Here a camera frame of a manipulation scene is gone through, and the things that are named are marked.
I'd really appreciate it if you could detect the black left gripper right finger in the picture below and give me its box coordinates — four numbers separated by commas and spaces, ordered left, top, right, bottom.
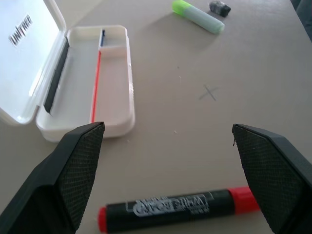
231, 123, 312, 234

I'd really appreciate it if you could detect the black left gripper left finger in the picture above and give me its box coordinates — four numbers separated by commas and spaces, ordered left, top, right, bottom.
0, 121, 105, 234

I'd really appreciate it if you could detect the black marker with red cap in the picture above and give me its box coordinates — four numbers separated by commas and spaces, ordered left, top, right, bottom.
97, 186, 260, 234

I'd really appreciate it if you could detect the green eraser block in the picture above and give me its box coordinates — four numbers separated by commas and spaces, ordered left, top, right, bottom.
172, 0, 225, 34

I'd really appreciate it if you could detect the white hinged pencil case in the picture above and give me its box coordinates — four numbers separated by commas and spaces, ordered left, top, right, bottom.
0, 0, 136, 142

